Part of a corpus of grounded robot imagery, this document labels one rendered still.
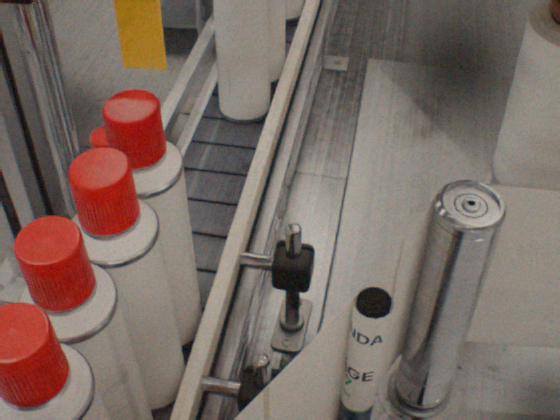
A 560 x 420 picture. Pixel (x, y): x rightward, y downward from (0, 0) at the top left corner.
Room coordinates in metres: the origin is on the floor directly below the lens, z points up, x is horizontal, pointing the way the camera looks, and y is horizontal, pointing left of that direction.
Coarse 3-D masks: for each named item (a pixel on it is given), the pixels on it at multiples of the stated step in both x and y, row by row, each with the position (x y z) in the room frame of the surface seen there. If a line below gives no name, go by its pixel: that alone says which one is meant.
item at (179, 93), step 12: (204, 36) 0.59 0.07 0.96; (204, 48) 0.57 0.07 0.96; (192, 60) 0.55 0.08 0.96; (204, 60) 0.57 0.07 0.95; (192, 72) 0.53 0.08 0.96; (180, 84) 0.51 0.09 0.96; (192, 84) 0.53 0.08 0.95; (168, 96) 0.50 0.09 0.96; (180, 96) 0.50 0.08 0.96; (168, 108) 0.48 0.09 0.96; (180, 108) 0.49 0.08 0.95; (168, 120) 0.46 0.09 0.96; (168, 132) 0.46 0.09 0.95
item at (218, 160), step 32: (288, 32) 0.73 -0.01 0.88; (224, 128) 0.55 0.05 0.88; (256, 128) 0.55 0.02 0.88; (192, 160) 0.51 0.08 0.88; (224, 160) 0.51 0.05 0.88; (192, 192) 0.46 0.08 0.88; (224, 192) 0.46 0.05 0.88; (192, 224) 0.42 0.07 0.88; (224, 224) 0.42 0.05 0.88; (224, 320) 0.33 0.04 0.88; (160, 416) 0.24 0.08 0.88
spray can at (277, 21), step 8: (272, 0) 0.62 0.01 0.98; (280, 0) 0.63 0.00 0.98; (272, 8) 0.62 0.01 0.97; (280, 8) 0.63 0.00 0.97; (272, 16) 0.62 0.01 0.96; (280, 16) 0.63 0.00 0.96; (272, 24) 0.62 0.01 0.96; (280, 24) 0.63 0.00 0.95; (272, 32) 0.62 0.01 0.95; (280, 32) 0.63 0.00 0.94; (272, 40) 0.62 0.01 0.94; (280, 40) 0.63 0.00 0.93; (272, 48) 0.62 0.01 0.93; (280, 48) 0.63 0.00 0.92; (272, 56) 0.62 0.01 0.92; (280, 56) 0.63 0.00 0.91; (272, 64) 0.62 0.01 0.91; (280, 64) 0.63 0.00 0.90; (272, 72) 0.62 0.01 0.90; (280, 72) 0.63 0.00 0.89; (272, 80) 0.62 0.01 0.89
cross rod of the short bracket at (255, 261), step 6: (246, 252) 0.37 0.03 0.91; (240, 258) 0.36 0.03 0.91; (246, 258) 0.36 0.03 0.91; (252, 258) 0.36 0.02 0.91; (258, 258) 0.36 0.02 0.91; (264, 258) 0.36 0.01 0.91; (270, 258) 0.36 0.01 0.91; (240, 264) 0.36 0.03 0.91; (246, 264) 0.36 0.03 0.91; (252, 264) 0.36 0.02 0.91; (258, 264) 0.36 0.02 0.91; (264, 264) 0.36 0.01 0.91; (270, 264) 0.36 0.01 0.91; (264, 270) 0.36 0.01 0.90; (270, 270) 0.35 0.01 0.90
